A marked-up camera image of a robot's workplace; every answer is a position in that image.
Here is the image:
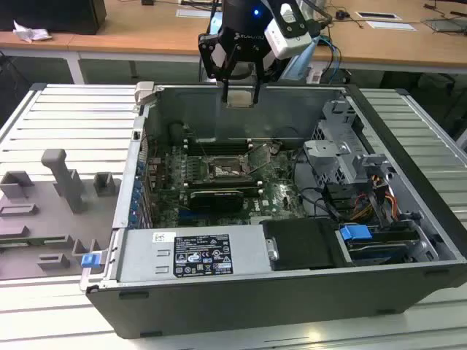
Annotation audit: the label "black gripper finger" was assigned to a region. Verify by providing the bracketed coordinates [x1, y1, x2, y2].
[252, 46, 266, 106]
[198, 33, 242, 104]

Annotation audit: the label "small square CPU plate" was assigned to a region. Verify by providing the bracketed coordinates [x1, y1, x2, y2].
[226, 90, 255, 109]

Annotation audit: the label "metal socket cover frame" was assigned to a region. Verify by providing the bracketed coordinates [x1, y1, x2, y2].
[244, 143, 274, 175]

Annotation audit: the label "black RAM slot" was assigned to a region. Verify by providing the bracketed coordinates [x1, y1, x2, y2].
[185, 145, 255, 155]
[184, 179, 262, 187]
[185, 184, 264, 193]
[185, 139, 253, 148]

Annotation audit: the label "thin metal locking lever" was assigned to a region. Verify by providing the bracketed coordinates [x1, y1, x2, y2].
[189, 125, 212, 163]

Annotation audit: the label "CPU socket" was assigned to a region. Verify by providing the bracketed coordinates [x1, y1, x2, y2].
[206, 155, 253, 182]

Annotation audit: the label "pale blue teach pendant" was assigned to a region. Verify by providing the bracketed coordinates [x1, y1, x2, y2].
[279, 37, 320, 85]

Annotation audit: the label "long wooden desk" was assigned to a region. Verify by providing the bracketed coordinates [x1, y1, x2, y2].
[67, 0, 467, 79]

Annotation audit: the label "metal drive cage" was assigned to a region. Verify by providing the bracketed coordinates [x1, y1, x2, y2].
[301, 99, 398, 187]

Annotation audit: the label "green motherboard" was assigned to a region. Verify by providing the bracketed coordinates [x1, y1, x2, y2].
[145, 138, 312, 229]

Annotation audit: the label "black graphics card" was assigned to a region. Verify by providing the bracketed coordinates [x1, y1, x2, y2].
[189, 188, 244, 213]

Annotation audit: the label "white paper sheet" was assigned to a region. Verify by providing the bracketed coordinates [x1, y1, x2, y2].
[366, 20, 419, 32]

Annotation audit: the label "black box on desk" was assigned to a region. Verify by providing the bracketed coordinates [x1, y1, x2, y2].
[0, 0, 108, 36]

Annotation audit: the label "small wooden desk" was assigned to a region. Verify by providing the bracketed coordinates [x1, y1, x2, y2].
[0, 31, 87, 85]

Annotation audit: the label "black plastic shroud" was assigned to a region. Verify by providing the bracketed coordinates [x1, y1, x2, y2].
[262, 218, 351, 272]

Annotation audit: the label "crumpled white paper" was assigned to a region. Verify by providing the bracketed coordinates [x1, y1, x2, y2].
[12, 19, 53, 43]

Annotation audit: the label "hard disk in blue carrier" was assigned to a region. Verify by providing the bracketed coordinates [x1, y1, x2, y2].
[338, 225, 417, 265]

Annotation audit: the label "black label sticker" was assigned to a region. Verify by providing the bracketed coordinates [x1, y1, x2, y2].
[174, 234, 232, 278]

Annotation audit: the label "grey parts rack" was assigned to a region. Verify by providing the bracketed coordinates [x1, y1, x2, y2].
[0, 148, 123, 282]

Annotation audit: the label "silver power supply unit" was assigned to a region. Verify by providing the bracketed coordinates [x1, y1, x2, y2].
[116, 223, 275, 284]

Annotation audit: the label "open black PC case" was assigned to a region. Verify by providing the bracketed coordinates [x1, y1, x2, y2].
[79, 82, 467, 340]

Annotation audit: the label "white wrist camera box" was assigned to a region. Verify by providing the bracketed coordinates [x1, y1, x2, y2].
[263, 2, 314, 60]

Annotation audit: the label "white desk cable plate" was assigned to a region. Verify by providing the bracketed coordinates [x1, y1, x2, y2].
[355, 10, 403, 21]
[175, 7, 215, 19]

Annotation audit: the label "grey case latch handle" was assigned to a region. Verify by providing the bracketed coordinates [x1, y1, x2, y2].
[134, 80, 163, 107]

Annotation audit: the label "blue cable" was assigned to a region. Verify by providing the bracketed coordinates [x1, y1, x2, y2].
[320, 34, 343, 85]

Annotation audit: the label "black wire in case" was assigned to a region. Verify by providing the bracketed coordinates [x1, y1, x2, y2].
[294, 186, 344, 224]

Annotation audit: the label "orange and yellow wires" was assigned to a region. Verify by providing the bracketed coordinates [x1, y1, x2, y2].
[349, 194, 399, 224]

